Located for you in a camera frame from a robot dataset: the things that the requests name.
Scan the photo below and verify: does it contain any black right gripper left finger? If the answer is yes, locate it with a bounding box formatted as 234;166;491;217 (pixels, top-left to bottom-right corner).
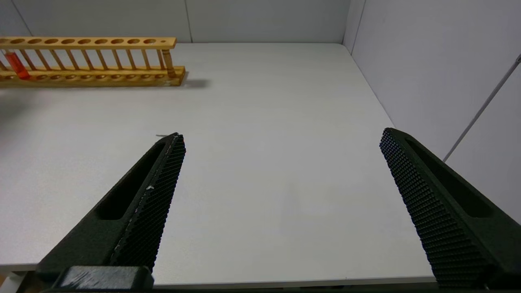
36;133;186;282

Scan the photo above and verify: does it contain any wooden test tube rack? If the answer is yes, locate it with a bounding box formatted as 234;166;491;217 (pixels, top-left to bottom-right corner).
0;37;186;87

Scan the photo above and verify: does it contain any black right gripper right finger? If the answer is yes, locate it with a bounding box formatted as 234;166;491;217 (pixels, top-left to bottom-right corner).
380;128;521;293

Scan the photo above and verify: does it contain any test tube with red pigment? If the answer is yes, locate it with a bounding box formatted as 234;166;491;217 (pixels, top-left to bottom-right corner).
3;50;31;81

